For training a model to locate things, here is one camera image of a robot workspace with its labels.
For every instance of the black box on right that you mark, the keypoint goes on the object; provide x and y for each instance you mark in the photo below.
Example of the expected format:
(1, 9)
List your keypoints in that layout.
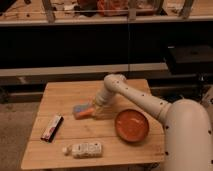
(189, 59)

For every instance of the dark candy bar wrapper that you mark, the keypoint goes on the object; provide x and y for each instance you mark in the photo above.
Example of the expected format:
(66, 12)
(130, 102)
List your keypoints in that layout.
(52, 128)

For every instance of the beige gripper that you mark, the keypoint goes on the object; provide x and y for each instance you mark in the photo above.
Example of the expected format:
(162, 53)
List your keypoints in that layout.
(97, 109)

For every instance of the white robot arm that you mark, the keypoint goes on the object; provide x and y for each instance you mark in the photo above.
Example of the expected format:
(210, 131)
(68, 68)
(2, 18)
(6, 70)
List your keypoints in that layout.
(187, 125)

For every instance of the wooden shelf rack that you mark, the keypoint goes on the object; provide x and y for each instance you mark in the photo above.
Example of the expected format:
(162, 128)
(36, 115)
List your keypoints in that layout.
(92, 12)

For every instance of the orange round plate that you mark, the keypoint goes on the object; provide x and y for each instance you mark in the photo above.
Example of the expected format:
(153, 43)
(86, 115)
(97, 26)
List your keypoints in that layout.
(131, 126)

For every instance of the wooden table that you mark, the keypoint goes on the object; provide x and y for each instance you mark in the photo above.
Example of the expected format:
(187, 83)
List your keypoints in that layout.
(60, 98)

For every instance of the white plastic bottle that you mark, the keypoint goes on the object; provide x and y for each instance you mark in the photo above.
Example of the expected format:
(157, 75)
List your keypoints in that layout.
(84, 150)

